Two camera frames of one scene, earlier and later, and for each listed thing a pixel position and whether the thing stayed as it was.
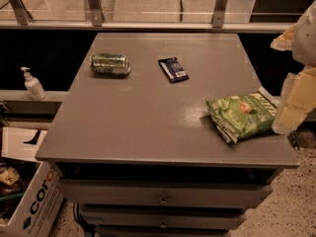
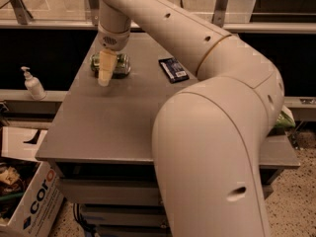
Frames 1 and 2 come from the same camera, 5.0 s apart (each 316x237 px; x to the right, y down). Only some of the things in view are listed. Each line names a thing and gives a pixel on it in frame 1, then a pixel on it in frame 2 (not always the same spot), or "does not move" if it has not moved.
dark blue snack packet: [173, 70] does not move
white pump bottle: [34, 86] does not move
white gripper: [305, 40] to [113, 40]
